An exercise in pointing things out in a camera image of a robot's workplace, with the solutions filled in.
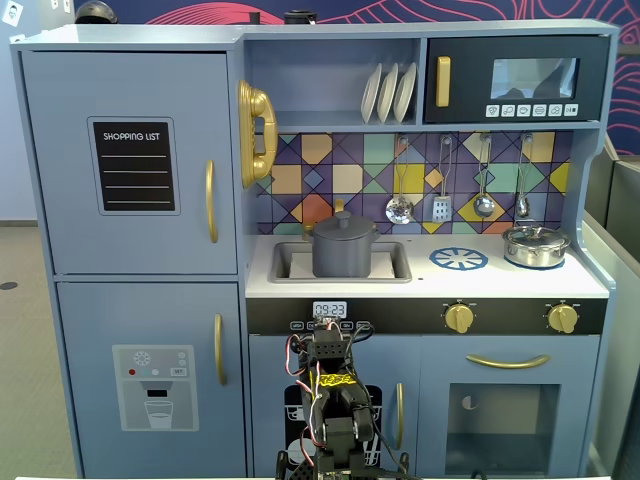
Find shiny steel pot lid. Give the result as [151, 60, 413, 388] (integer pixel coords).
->
[503, 224, 567, 247]

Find dark gray toy pot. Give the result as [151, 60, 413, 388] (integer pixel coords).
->
[306, 227, 381, 279]

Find gray toy sink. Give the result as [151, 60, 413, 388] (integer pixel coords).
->
[269, 240, 414, 285]

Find gold toy faucet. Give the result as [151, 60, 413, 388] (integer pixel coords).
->
[301, 198, 346, 241]

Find digital clock display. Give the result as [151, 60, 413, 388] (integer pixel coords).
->
[312, 301, 349, 320]

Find colourful tile backsplash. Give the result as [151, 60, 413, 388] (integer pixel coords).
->
[257, 131, 574, 236]

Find steel skimmer spoon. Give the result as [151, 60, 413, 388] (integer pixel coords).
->
[384, 135, 416, 226]

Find steel slotted spatula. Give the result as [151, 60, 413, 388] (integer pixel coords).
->
[432, 135, 454, 224]

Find dishwasher door blue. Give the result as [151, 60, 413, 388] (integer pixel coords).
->
[248, 334, 421, 477]

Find gold toy telephone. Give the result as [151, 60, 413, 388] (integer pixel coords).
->
[236, 79, 279, 189]

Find white toy plate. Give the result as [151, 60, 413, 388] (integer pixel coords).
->
[376, 62, 400, 124]
[392, 61, 418, 124]
[360, 63, 384, 124]

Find gold stove knob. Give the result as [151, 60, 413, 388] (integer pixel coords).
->
[545, 302, 581, 335]
[443, 302, 476, 335]

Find steel ladle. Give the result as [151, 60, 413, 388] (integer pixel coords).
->
[472, 133, 497, 219]

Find blue oven door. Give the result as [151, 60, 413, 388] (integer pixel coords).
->
[419, 334, 601, 477]

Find black shopping list board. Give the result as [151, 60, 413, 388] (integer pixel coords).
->
[86, 116, 181, 217]

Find black stove control panel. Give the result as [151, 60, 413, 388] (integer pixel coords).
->
[245, 297, 609, 336]

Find small steel spoon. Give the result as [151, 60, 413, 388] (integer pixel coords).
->
[514, 133, 534, 219]

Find blue freezer door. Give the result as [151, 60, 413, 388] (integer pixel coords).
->
[55, 281, 247, 479]

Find dark microwave door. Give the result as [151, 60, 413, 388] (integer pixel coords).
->
[422, 35, 611, 124]

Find blue wooden play kitchen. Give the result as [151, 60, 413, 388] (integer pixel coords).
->
[8, 18, 620, 479]

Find blue fridge door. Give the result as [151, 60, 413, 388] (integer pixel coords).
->
[20, 51, 239, 275]

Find black helmet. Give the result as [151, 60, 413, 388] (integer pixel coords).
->
[74, 0, 119, 25]

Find gold fridge door handle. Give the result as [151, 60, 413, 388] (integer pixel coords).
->
[204, 159, 220, 245]

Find gold freezer door handle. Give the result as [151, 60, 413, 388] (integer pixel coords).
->
[213, 313, 229, 387]

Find gold dishwasher door handle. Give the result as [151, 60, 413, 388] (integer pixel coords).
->
[394, 382, 406, 451]

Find gold microwave handle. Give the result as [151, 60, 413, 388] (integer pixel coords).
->
[435, 55, 452, 108]

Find black power cable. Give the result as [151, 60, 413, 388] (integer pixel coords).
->
[344, 322, 409, 474]

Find gold oven door handle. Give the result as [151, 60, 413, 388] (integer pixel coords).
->
[464, 353, 552, 370]

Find gray partition wall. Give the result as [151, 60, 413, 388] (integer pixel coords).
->
[582, 132, 640, 480]

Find white wall poster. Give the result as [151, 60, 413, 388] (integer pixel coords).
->
[1, 2, 26, 28]

